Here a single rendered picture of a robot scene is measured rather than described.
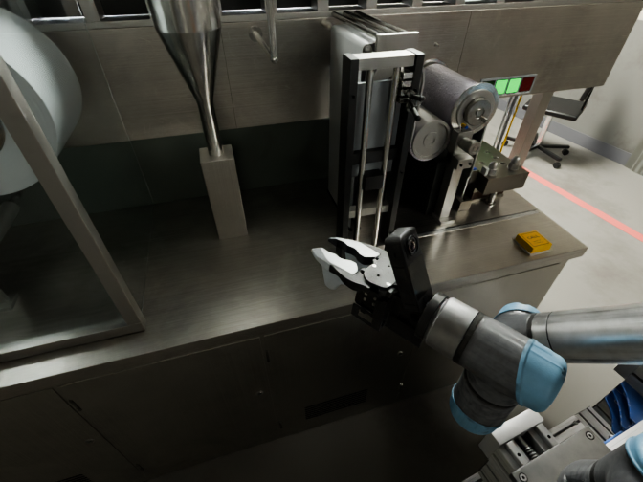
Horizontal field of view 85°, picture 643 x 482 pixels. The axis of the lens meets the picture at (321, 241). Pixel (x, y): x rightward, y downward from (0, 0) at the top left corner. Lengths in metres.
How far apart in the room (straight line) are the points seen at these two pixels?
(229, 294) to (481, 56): 1.18
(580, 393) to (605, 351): 1.58
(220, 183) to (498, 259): 0.83
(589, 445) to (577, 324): 0.46
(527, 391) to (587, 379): 1.74
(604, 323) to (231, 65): 1.06
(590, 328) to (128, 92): 1.19
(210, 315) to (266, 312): 0.14
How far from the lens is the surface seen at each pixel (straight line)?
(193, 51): 0.89
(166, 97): 1.21
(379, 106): 0.85
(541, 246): 1.23
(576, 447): 0.99
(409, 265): 0.47
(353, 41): 0.96
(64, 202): 0.74
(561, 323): 0.60
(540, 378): 0.49
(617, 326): 0.57
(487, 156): 1.41
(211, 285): 1.01
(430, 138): 1.09
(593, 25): 1.82
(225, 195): 1.04
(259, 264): 1.03
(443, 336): 0.49
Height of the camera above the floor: 1.62
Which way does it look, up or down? 41 degrees down
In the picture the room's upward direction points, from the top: straight up
